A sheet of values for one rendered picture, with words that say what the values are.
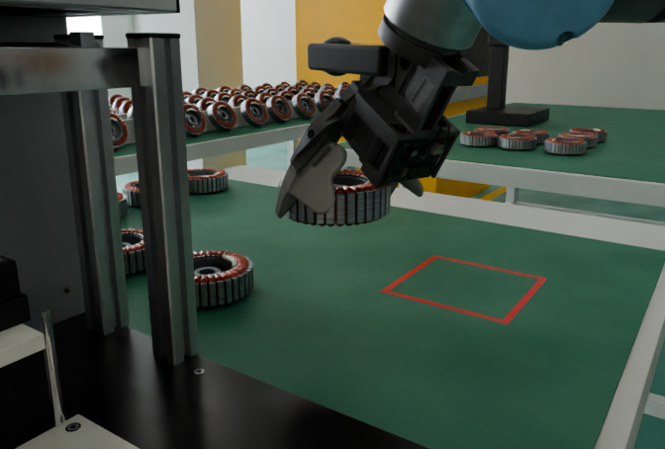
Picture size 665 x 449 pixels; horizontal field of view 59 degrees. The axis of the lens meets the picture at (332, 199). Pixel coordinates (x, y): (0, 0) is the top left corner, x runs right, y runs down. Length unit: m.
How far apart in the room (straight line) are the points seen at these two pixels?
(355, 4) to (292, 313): 3.40
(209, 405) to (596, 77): 4.98
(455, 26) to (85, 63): 0.26
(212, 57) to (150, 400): 3.85
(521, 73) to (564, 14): 5.12
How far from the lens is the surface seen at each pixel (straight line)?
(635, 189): 1.51
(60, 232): 0.65
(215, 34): 4.31
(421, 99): 0.46
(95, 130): 0.59
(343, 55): 0.53
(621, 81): 5.28
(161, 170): 0.50
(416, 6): 0.45
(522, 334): 0.67
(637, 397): 0.60
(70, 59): 0.46
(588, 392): 0.59
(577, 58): 5.34
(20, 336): 0.39
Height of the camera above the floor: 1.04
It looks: 14 degrees down
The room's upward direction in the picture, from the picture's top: straight up
